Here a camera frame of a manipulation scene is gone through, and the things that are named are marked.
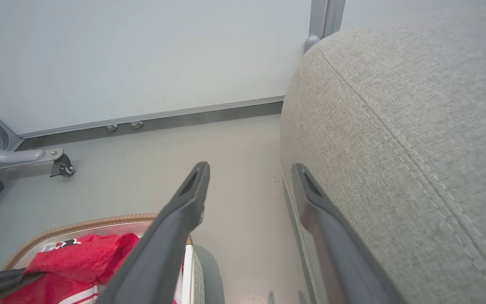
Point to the white laundry basket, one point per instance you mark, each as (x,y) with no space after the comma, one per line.
(99,221)

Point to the grey fabric sofa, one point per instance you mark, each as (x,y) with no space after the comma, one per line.
(416,147)

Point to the grey partition support leg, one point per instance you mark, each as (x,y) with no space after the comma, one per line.
(11,156)

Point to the small grey rail foot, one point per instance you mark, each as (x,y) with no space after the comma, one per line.
(136,125)
(112,127)

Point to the red sports jersey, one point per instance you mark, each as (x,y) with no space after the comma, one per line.
(78,257)

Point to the grey partition bottom rail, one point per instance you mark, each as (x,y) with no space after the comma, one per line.
(163,120)

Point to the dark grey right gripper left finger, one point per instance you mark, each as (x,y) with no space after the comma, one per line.
(163,249)

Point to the grey double frame post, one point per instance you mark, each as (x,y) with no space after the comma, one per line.
(325,17)

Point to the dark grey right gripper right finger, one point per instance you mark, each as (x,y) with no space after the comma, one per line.
(336,253)

